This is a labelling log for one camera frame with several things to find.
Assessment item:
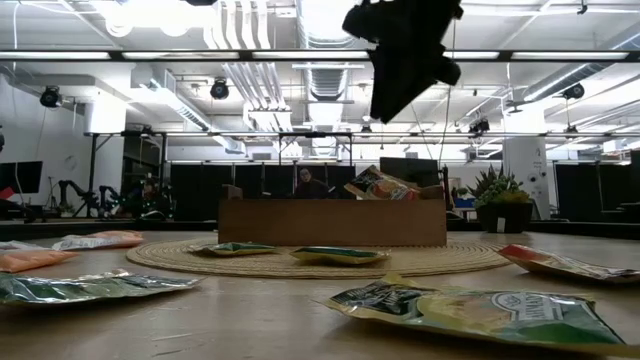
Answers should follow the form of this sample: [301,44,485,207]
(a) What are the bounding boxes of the white rectangular air duct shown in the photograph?
[130,64,246,155]

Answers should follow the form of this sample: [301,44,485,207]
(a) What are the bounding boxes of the green yellow tea packet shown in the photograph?
[187,241,281,258]
[319,272,640,359]
[0,268,202,306]
[289,245,391,266]

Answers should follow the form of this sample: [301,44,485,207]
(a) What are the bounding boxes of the white building column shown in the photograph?
[83,99,127,221]
[502,107,551,221]

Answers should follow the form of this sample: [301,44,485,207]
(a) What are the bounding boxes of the black room partition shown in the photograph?
[169,163,357,221]
[554,162,632,224]

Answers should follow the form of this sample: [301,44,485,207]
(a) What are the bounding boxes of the black background rig frame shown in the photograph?
[82,128,640,221]

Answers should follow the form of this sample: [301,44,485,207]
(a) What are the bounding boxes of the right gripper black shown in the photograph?
[341,0,464,125]

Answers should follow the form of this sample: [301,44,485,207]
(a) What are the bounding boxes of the round woven placemat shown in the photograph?
[125,235,511,280]

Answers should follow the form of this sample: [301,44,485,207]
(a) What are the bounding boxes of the silver round ventilation duct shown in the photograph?
[294,0,366,104]

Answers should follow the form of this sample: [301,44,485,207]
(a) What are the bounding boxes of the potted succulent plant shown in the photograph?
[469,164,535,235]

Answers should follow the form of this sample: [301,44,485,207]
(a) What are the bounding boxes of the black wall monitor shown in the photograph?
[0,160,44,195]

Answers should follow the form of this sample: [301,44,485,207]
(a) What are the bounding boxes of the white orange tea packet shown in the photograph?
[51,229,145,252]
[0,239,49,253]
[0,248,80,274]

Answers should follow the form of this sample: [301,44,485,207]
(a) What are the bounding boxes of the person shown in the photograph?
[293,167,331,200]

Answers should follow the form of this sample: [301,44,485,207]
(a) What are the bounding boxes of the orange red tea packet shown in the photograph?
[497,243,640,285]
[343,164,422,202]

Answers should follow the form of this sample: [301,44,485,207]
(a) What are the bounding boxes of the white ceiling pipe bundle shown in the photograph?
[202,0,296,134]

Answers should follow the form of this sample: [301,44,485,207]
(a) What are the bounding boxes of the wooden three-compartment tea box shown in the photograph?
[218,183,448,247]

